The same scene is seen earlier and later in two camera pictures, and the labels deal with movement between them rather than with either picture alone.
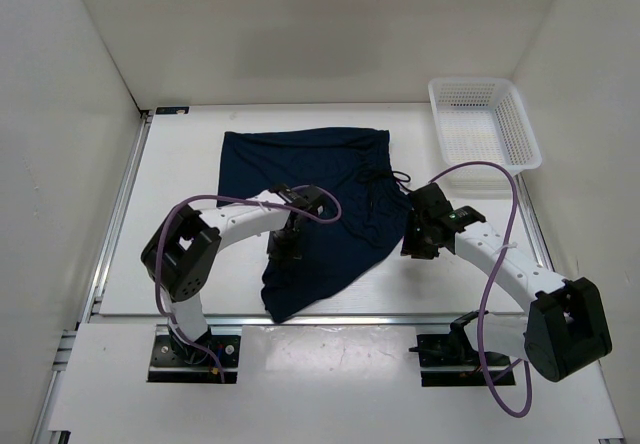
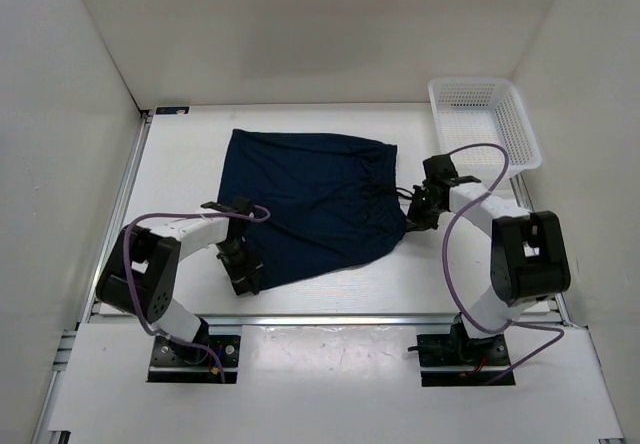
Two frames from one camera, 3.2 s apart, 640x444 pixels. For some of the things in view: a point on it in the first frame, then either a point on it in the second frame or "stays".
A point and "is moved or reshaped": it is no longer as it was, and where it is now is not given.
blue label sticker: [175, 110] stays
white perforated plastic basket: [483, 119] stays
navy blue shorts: [352, 165] is moved or reshaped
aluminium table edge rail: [316, 319] stays
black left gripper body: [283, 244] -> [238, 260]
